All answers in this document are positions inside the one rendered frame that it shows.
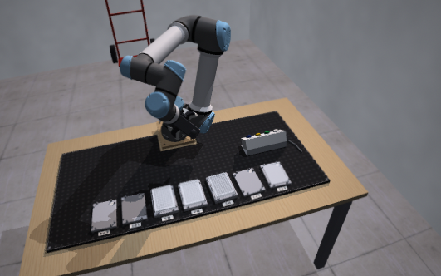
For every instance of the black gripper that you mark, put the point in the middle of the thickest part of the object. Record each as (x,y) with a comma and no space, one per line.
(189,115)

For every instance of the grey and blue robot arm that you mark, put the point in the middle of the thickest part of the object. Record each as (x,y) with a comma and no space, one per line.
(213,38)

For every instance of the white control panel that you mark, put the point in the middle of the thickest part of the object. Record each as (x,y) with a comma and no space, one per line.
(264,142)

